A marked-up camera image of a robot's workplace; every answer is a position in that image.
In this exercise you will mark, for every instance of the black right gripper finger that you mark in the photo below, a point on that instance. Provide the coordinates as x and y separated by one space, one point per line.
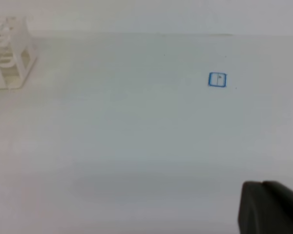
265 208

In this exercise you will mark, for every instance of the white test tube rack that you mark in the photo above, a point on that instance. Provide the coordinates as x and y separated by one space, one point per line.
17 52

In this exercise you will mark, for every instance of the blue square marking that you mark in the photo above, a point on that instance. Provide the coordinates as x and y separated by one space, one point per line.
217 79

